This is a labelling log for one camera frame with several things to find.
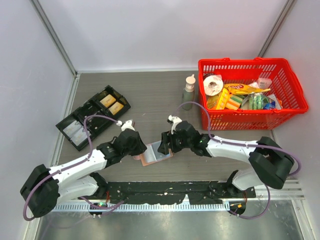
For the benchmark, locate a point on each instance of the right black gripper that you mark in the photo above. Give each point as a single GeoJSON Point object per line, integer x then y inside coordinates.
{"type": "Point", "coordinates": [167, 137]}

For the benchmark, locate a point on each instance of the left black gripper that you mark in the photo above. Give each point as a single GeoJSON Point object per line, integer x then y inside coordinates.
{"type": "Point", "coordinates": [141, 147]}

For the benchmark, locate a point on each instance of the pink card holder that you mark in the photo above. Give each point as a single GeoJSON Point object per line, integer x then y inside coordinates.
{"type": "Point", "coordinates": [151, 155]}

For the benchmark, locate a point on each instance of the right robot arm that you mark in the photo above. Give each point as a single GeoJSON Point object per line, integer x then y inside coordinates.
{"type": "Point", "coordinates": [268, 165]}

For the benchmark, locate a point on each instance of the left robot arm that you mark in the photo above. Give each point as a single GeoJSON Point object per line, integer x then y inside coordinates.
{"type": "Point", "coordinates": [48, 186]}

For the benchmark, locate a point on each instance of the gold card stack lower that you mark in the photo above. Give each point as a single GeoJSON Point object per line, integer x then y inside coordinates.
{"type": "Point", "coordinates": [115, 108]}

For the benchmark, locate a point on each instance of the gold card stack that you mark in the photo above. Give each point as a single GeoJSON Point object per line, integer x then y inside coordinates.
{"type": "Point", "coordinates": [108, 100]}
{"type": "Point", "coordinates": [115, 108]}

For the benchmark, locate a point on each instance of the black card organizer tray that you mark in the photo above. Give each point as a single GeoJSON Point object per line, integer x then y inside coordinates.
{"type": "Point", "coordinates": [102, 117]}

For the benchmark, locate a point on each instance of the gold card stack upper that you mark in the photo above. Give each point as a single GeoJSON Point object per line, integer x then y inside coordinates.
{"type": "Point", "coordinates": [108, 100]}

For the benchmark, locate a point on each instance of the silver card stack lower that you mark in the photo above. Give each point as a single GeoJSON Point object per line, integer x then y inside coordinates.
{"type": "Point", "coordinates": [79, 137]}

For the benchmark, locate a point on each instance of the silver card stack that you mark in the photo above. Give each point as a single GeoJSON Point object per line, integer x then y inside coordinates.
{"type": "Point", "coordinates": [79, 137]}
{"type": "Point", "coordinates": [72, 128]}

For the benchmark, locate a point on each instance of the silver card stack upper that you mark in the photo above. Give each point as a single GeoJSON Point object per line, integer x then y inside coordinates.
{"type": "Point", "coordinates": [72, 128]}

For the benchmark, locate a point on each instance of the green pump bottle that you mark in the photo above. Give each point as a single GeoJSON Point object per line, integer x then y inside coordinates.
{"type": "Point", "coordinates": [189, 92]}

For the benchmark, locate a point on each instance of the yellow green sponge pack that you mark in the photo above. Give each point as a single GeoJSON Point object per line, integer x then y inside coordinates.
{"type": "Point", "coordinates": [227, 100]}

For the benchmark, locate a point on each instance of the toilet paper roll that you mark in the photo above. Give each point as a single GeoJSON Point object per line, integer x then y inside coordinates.
{"type": "Point", "coordinates": [213, 85]}

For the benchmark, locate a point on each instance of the yellow chips bag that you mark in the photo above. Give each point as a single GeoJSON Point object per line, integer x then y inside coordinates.
{"type": "Point", "coordinates": [243, 89]}

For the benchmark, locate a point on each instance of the green packaged item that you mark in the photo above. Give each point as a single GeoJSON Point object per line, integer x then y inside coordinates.
{"type": "Point", "coordinates": [256, 101]}

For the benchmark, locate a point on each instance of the red shopping basket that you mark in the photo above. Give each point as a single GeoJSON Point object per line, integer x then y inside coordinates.
{"type": "Point", "coordinates": [259, 110]}

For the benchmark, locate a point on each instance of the blue packaged item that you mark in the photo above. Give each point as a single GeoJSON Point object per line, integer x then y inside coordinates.
{"type": "Point", "coordinates": [271, 104]}

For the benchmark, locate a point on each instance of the white small packet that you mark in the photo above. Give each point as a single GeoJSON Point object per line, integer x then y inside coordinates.
{"type": "Point", "coordinates": [264, 83]}

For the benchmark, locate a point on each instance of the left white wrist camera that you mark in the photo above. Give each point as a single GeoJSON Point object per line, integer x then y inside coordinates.
{"type": "Point", "coordinates": [127, 125]}

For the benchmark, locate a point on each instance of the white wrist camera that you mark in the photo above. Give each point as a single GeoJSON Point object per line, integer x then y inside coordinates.
{"type": "Point", "coordinates": [174, 121]}
{"type": "Point", "coordinates": [127, 125]}

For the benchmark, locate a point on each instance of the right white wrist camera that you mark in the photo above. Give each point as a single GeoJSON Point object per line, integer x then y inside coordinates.
{"type": "Point", "coordinates": [174, 121]}

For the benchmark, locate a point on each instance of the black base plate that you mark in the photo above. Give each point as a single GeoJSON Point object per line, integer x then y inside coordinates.
{"type": "Point", "coordinates": [171, 192]}

